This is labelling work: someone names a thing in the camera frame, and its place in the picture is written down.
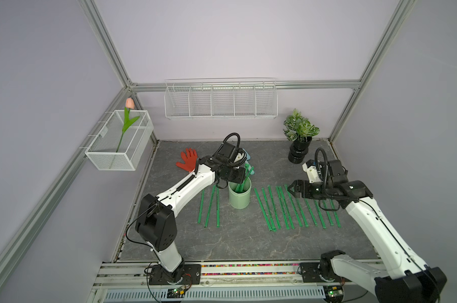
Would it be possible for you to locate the eleventh green straw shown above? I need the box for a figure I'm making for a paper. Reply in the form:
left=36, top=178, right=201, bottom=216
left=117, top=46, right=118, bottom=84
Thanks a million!
left=329, top=200, right=342, bottom=228

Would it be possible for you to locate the thirteenth green straw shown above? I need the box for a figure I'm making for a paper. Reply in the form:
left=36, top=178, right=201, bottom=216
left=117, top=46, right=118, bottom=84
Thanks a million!
left=204, top=186, right=216, bottom=228

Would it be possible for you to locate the light green metal cup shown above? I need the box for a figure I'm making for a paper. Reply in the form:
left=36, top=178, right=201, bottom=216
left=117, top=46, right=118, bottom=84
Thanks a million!
left=228, top=178, right=252, bottom=210

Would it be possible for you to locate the twelfth green straw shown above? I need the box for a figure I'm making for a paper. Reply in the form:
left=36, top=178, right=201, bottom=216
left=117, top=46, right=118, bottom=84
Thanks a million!
left=215, top=186, right=220, bottom=228

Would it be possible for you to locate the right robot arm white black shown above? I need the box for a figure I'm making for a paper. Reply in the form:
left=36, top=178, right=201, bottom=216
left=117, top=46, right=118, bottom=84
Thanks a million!
left=288, top=160, right=447, bottom=302

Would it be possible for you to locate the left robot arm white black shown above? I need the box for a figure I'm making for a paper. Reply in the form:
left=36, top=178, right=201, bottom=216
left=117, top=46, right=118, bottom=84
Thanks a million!
left=135, top=133, right=247, bottom=281

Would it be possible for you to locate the bundle of green wrapped straws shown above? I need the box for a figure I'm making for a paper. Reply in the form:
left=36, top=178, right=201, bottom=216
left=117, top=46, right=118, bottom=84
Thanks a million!
left=235, top=164, right=254, bottom=193

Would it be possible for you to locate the light blue garden trowel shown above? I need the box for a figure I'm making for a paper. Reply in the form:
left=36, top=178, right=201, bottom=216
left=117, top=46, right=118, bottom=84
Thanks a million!
left=242, top=149, right=255, bottom=175

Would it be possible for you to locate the red work glove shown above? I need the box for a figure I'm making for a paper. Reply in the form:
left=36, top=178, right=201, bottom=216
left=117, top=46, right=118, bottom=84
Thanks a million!
left=175, top=148, right=198, bottom=172

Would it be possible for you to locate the green plant in black pot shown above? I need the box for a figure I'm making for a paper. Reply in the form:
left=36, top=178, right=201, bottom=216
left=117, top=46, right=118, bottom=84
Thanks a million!
left=284, top=109, right=320, bottom=164

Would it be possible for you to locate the white mesh side basket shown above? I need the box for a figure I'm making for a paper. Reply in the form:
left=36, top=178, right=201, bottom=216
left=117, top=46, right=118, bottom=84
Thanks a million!
left=85, top=109, right=154, bottom=171

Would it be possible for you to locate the pink artificial tulip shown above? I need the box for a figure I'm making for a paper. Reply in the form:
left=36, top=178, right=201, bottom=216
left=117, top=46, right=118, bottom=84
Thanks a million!
left=116, top=97, right=140, bottom=152

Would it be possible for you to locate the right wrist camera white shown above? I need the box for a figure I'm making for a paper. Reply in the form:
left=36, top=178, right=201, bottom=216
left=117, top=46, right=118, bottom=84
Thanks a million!
left=302, top=160, right=322, bottom=184

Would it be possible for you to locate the white wire wall shelf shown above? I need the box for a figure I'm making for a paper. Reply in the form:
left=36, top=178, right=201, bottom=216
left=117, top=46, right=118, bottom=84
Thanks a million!
left=164, top=78, right=278, bottom=119

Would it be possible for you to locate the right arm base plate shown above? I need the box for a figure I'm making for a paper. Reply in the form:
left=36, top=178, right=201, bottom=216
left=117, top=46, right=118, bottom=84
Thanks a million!
left=297, top=262, right=343, bottom=284

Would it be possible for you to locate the aluminium front rail frame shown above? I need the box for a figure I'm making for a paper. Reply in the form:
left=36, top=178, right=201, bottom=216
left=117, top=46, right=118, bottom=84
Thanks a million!
left=87, top=260, right=377, bottom=302

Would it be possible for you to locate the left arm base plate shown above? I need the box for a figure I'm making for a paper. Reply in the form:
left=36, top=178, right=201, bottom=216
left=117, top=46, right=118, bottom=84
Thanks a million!
left=148, top=263, right=201, bottom=285

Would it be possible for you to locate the white vented cable duct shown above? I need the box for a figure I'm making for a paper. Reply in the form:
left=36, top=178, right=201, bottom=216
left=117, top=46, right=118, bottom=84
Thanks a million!
left=104, top=285, right=326, bottom=302

